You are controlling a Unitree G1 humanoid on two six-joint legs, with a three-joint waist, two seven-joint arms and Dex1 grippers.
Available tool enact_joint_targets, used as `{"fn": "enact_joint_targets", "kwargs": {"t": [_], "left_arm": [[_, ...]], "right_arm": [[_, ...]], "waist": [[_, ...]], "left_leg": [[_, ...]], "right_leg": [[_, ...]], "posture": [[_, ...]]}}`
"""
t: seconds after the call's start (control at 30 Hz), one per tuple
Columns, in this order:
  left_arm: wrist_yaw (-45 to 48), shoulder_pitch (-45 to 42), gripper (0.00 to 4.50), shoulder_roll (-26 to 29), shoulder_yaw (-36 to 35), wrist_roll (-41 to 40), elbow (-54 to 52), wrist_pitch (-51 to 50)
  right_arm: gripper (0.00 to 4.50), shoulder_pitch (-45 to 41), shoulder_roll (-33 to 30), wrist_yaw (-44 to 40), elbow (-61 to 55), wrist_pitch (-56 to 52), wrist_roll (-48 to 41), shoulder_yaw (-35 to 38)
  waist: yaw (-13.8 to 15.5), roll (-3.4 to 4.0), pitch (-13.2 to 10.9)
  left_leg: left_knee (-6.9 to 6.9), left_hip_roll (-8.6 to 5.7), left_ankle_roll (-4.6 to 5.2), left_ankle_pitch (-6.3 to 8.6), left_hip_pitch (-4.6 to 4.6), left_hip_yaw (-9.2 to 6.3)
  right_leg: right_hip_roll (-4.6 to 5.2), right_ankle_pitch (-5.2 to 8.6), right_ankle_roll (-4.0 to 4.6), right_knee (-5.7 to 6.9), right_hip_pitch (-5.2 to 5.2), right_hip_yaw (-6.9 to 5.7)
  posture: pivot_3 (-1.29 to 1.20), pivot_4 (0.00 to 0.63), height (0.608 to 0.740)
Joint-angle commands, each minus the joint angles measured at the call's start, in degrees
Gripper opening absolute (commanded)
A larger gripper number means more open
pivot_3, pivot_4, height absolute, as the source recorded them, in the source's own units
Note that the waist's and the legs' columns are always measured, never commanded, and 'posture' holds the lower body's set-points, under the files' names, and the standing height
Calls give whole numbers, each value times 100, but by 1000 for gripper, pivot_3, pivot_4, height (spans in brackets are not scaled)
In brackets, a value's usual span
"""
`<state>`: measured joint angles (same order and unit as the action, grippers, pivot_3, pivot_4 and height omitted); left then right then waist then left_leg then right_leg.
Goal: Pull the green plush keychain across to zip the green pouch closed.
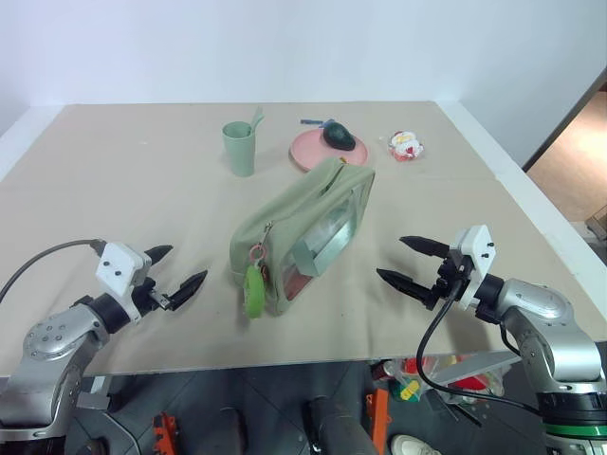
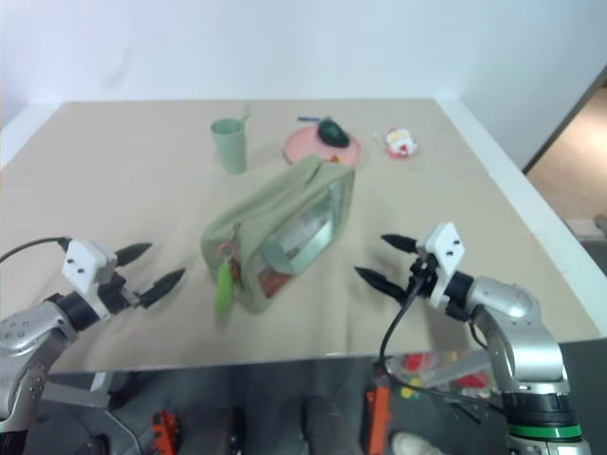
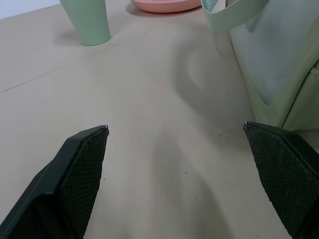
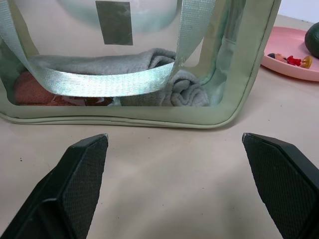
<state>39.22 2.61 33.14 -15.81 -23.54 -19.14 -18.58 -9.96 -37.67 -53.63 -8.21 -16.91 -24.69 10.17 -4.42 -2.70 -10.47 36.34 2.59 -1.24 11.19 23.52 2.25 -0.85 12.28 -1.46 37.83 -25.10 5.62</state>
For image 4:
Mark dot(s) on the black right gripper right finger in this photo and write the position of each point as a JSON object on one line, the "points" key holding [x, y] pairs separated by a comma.
{"points": [[281, 184]]}

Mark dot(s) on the transparent green tote bag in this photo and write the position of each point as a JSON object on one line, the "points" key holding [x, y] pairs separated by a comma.
{"points": [[236, 109]]}

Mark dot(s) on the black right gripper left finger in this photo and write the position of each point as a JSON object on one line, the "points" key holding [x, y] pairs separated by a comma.
{"points": [[74, 184]]}

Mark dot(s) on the grey folded towel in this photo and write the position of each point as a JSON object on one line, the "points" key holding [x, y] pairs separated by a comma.
{"points": [[184, 92]]}

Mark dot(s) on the dark green avocado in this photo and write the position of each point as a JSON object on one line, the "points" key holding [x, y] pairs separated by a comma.
{"points": [[313, 37]]}

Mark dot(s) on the pink folded towel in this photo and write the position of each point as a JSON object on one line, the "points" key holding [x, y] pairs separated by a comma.
{"points": [[32, 92]]}

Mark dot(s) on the pink round plate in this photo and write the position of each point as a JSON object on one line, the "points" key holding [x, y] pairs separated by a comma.
{"points": [[286, 67]]}

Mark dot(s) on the small red toy figure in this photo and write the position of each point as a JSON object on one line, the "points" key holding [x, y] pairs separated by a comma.
{"points": [[291, 59]]}

